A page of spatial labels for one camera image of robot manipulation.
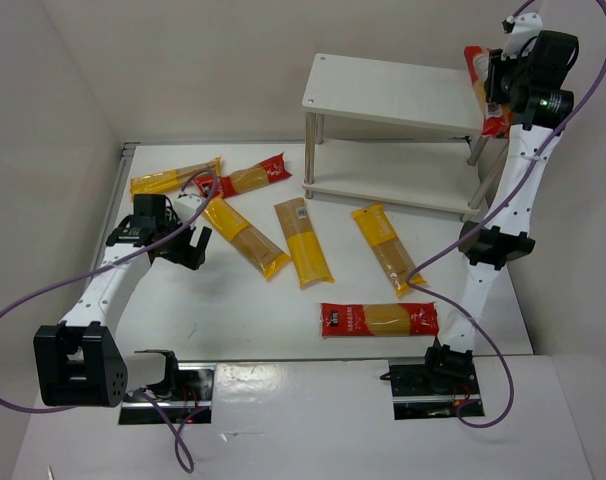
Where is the red spaghetti bag with label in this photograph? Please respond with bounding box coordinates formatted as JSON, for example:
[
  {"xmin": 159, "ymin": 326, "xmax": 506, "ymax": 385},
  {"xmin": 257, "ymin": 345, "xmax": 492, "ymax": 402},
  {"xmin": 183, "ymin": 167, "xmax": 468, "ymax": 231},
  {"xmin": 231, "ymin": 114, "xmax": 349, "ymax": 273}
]
[{"xmin": 463, "ymin": 45, "xmax": 512, "ymax": 138}]

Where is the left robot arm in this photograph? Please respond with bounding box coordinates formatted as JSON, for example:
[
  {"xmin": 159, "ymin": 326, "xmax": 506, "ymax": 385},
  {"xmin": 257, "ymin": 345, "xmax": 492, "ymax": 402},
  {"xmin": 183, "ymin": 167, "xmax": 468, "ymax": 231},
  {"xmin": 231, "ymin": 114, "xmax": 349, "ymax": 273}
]
[{"xmin": 33, "ymin": 193, "xmax": 212, "ymax": 407}]

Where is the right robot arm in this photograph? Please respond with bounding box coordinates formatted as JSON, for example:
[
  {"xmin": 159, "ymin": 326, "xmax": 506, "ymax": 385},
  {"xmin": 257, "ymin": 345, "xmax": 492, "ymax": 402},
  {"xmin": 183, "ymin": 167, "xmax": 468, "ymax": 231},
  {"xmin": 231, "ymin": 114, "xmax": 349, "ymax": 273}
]
[{"xmin": 423, "ymin": 30, "xmax": 579, "ymax": 393}]

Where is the white two-tier shelf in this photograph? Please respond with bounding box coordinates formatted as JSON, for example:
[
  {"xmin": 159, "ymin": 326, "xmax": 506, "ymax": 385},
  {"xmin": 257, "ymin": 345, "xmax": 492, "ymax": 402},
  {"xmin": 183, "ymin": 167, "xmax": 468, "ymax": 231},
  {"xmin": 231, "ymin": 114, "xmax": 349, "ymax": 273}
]
[{"xmin": 302, "ymin": 53, "xmax": 491, "ymax": 220}]

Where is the yellow spaghetti bag top left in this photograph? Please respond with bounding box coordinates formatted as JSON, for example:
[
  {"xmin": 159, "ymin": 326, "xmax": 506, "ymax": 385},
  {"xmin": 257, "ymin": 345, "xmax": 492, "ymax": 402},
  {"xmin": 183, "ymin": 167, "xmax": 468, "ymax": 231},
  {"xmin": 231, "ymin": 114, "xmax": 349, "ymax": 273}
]
[{"xmin": 130, "ymin": 156, "xmax": 222, "ymax": 197}]

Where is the yellow spaghetti bag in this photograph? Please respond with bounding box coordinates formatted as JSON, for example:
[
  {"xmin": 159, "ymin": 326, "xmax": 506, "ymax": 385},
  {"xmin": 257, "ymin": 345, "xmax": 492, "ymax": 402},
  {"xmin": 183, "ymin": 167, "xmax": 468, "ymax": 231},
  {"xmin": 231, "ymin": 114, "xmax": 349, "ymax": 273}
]
[
  {"xmin": 130, "ymin": 156, "xmax": 222, "ymax": 197},
  {"xmin": 352, "ymin": 204, "xmax": 415, "ymax": 298},
  {"xmin": 274, "ymin": 197, "xmax": 334, "ymax": 289},
  {"xmin": 204, "ymin": 197, "xmax": 291, "ymax": 280}
]

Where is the yellow spaghetti bag centre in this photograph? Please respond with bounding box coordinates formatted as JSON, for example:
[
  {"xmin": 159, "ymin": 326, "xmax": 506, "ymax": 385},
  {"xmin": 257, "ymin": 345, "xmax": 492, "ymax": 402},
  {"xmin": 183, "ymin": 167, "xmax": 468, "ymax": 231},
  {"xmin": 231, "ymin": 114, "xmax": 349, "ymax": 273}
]
[{"xmin": 274, "ymin": 197, "xmax": 334, "ymax": 289}]

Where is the red spaghetti bag top centre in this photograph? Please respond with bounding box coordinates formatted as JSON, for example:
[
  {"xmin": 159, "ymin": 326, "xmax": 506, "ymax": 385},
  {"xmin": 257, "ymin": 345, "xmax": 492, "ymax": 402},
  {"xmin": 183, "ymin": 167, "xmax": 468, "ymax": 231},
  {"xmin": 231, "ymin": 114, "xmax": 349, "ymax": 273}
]
[{"xmin": 215, "ymin": 154, "xmax": 292, "ymax": 198}]

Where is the red spaghetti bag front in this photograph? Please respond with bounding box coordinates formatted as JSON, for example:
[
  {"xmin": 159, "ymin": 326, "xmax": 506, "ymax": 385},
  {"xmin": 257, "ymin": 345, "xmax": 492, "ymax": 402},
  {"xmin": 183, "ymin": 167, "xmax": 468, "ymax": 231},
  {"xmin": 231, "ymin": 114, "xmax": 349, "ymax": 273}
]
[{"xmin": 320, "ymin": 303, "xmax": 439, "ymax": 337}]

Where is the yellow spaghetti bag right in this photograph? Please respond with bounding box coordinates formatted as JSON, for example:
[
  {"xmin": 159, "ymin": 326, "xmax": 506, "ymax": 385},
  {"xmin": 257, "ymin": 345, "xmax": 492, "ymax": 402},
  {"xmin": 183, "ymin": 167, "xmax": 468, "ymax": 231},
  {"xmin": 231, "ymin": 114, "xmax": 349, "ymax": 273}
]
[{"xmin": 352, "ymin": 204, "xmax": 415, "ymax": 298}]

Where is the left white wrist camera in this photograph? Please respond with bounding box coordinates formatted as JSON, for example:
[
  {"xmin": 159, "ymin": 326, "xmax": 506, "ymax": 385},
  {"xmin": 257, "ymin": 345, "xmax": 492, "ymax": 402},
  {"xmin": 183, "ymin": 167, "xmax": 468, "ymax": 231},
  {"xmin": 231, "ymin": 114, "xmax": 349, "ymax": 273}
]
[{"xmin": 172, "ymin": 193, "xmax": 204, "ymax": 223}]

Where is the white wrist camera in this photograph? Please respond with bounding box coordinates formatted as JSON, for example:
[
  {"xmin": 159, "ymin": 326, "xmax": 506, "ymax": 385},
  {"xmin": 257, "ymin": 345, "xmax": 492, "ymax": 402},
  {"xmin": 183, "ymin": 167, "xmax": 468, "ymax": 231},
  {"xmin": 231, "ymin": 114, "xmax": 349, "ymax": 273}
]
[
  {"xmin": 501, "ymin": 13, "xmax": 543, "ymax": 60},
  {"xmin": 172, "ymin": 193, "xmax": 204, "ymax": 223}
]

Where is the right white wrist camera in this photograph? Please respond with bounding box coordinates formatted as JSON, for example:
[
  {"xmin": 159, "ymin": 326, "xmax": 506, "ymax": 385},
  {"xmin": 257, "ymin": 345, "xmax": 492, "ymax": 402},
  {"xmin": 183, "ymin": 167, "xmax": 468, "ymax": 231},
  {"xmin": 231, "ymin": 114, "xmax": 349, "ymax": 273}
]
[{"xmin": 501, "ymin": 13, "xmax": 543, "ymax": 60}]

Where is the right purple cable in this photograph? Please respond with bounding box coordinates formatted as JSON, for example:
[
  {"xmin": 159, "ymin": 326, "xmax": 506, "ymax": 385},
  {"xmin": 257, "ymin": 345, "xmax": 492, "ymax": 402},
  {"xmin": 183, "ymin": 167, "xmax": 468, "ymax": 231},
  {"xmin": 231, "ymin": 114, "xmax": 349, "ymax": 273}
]
[{"xmin": 406, "ymin": 0, "xmax": 606, "ymax": 429}]

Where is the purple cable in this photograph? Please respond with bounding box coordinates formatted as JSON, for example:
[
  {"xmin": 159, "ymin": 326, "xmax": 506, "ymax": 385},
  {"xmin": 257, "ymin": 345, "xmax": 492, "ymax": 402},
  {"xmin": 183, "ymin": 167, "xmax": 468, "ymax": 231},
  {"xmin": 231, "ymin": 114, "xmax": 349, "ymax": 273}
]
[
  {"xmin": 406, "ymin": 0, "xmax": 606, "ymax": 429},
  {"xmin": 0, "ymin": 168, "xmax": 220, "ymax": 474}
]

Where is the aluminium table edge rail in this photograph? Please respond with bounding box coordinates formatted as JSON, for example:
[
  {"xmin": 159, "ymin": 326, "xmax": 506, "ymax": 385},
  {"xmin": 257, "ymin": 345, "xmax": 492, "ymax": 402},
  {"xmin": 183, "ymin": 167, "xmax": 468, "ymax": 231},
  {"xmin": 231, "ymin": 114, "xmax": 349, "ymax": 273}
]
[{"xmin": 91, "ymin": 142, "xmax": 139, "ymax": 269}]

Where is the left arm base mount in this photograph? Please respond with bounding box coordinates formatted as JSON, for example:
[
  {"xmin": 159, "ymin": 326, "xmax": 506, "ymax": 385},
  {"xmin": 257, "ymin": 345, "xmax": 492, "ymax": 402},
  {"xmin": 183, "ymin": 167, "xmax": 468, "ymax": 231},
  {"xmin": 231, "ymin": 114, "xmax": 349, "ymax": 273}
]
[{"xmin": 118, "ymin": 362, "xmax": 216, "ymax": 426}]

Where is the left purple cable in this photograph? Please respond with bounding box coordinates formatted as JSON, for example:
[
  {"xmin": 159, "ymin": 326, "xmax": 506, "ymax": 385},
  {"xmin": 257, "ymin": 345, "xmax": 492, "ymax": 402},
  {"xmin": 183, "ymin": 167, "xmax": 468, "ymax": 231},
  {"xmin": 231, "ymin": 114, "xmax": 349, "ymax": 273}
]
[{"xmin": 0, "ymin": 168, "xmax": 220, "ymax": 474}]

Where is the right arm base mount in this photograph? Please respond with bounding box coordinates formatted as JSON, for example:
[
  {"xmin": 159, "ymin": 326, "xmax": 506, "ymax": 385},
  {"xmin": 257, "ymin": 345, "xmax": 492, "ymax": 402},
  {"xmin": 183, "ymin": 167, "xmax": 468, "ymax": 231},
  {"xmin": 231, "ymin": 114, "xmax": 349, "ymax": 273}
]
[{"xmin": 379, "ymin": 362, "xmax": 484, "ymax": 421}]

